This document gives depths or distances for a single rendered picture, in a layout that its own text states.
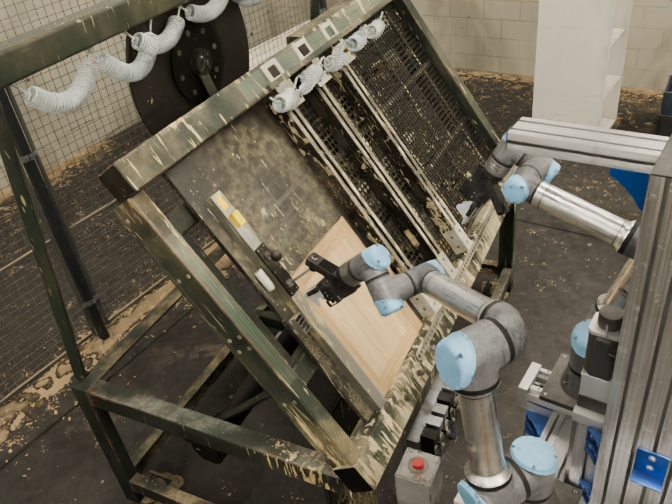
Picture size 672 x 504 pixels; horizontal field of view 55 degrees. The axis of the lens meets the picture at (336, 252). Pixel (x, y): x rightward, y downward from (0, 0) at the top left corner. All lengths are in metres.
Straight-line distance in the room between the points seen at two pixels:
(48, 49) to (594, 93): 4.52
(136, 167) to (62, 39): 0.57
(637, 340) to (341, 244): 1.21
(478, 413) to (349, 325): 0.91
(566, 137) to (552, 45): 4.35
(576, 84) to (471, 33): 2.11
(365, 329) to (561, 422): 0.74
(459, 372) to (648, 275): 0.44
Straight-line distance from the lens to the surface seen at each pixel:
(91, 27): 2.38
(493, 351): 1.46
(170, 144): 2.00
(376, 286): 1.76
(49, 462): 3.89
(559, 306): 4.18
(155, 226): 1.92
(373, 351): 2.40
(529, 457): 1.76
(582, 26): 5.70
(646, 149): 1.45
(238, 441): 2.50
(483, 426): 1.58
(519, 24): 7.41
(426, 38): 3.60
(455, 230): 2.98
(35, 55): 2.23
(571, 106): 5.93
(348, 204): 2.51
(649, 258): 1.45
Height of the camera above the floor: 2.66
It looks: 35 degrees down
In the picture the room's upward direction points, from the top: 8 degrees counter-clockwise
